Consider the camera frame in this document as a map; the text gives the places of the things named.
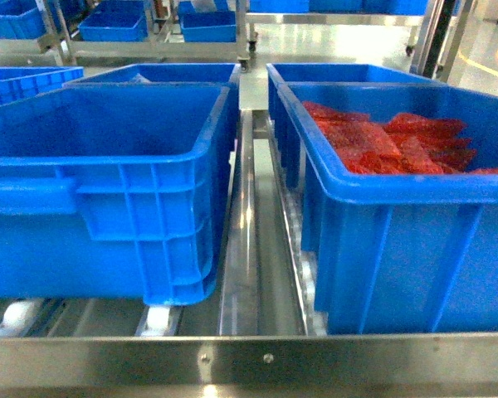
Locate blue bin rear left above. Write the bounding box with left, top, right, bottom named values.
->
left=66, top=63, right=242, bottom=87

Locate blue bin rear right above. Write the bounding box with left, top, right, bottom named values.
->
left=266, top=63, right=442, bottom=120

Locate stainless steel shelf rack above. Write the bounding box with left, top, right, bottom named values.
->
left=0, top=74, right=498, bottom=398

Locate empty blue bin front left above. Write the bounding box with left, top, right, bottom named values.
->
left=0, top=83, right=237, bottom=305

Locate blue bin with red bags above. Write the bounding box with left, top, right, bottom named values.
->
left=276, top=83, right=498, bottom=334

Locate blue bin far left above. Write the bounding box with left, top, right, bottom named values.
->
left=0, top=66, right=84, bottom=105

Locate red bubble wrap bags pile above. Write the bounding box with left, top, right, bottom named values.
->
left=302, top=100, right=498, bottom=176

